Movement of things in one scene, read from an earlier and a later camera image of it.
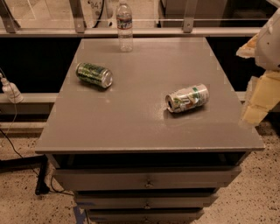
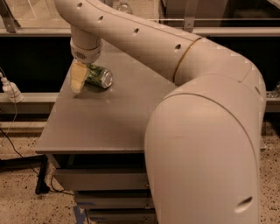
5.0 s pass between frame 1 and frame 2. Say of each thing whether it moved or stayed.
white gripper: moved
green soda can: stayed
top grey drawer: stayed
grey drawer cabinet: stayed
